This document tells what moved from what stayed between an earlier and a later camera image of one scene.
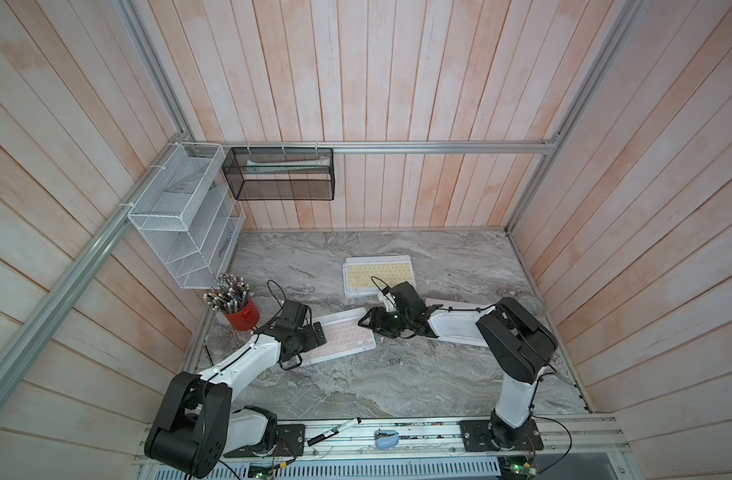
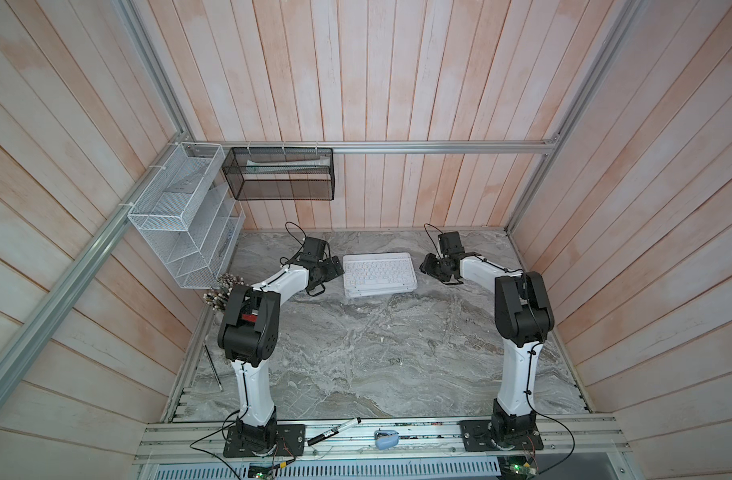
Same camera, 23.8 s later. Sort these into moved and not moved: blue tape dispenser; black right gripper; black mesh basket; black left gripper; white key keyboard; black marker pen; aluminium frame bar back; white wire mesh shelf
Moved: white key keyboard; black right gripper; black left gripper
Not moved: black marker pen; aluminium frame bar back; white wire mesh shelf; black mesh basket; blue tape dispenser
